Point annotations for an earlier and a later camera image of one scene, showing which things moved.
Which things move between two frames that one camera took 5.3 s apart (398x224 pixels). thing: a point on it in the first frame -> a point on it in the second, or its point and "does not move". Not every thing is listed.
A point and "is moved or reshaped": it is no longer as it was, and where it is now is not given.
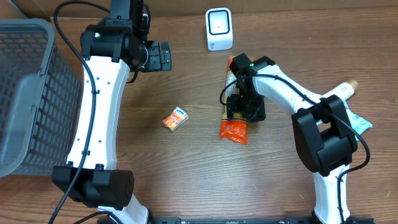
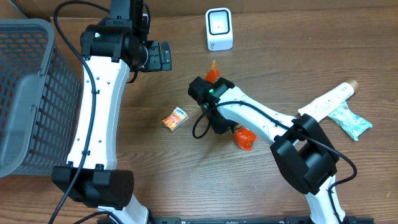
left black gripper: (152, 63) does not move
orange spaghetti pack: (235, 127) is moved or reshaped
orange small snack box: (176, 119) does not move
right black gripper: (246, 112) -> (196, 90)
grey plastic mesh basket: (40, 101) does not move
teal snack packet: (358, 122) does not move
